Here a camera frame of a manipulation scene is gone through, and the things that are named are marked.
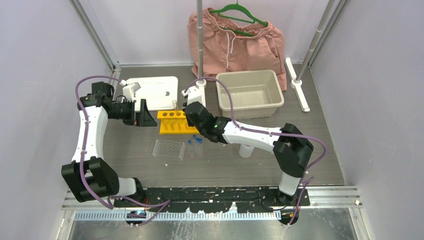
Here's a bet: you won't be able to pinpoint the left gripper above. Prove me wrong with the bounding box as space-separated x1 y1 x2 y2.
107 98 157 127

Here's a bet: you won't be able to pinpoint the clear glass test tube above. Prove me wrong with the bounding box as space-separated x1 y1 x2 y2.
172 100 179 111

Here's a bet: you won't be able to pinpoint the blue capped tube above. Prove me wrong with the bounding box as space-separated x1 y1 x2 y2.
192 134 199 155
196 138 204 156
187 140 195 158

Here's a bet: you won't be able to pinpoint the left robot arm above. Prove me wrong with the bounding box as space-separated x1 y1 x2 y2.
61 81 157 207

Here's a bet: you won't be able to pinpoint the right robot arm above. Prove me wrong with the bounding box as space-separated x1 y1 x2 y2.
183 101 314 206

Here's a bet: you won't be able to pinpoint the yellow test tube rack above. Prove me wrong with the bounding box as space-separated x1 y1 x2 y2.
157 110 199 135

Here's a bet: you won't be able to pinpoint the white flat tray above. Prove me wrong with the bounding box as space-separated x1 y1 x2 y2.
125 76 179 111

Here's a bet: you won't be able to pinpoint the left white stand base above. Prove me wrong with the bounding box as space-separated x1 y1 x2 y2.
195 79 207 108

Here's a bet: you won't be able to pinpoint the white stand base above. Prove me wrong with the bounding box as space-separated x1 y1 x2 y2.
284 57 310 112
195 79 207 108

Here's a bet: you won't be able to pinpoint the clear well plate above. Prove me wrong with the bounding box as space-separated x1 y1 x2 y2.
152 139 185 161

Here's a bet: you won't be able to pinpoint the red capped wash bottle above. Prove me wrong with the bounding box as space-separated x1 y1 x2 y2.
239 144 255 159

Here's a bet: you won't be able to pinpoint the beige plastic bin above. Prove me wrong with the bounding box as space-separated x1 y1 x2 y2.
216 69 285 120

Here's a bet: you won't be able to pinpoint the pink shorts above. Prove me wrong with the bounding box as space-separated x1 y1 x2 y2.
201 7 287 91

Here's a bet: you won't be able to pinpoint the right white stand base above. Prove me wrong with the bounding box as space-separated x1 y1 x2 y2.
284 57 310 112

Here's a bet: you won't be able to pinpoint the left metal stand pole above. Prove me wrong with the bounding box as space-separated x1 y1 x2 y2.
196 0 204 78

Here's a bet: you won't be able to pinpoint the metal stand pole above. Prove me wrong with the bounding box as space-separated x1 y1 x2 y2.
196 0 204 78
294 0 335 83

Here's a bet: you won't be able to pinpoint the green clothes hanger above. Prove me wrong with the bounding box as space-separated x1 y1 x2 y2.
207 1 269 38

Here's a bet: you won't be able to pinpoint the right metal stand pole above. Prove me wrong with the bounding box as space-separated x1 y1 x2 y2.
294 0 335 83

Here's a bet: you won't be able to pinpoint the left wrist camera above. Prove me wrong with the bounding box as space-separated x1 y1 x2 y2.
122 82 141 102

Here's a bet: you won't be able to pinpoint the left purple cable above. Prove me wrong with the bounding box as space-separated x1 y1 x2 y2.
74 75 172 227

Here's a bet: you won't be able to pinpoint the purple cable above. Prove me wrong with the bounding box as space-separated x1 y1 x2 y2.
74 75 172 227
182 76 328 227

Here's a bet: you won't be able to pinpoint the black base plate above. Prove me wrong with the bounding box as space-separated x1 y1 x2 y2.
114 186 310 214

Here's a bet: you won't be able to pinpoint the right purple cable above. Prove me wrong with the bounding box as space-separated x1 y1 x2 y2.
182 76 328 227

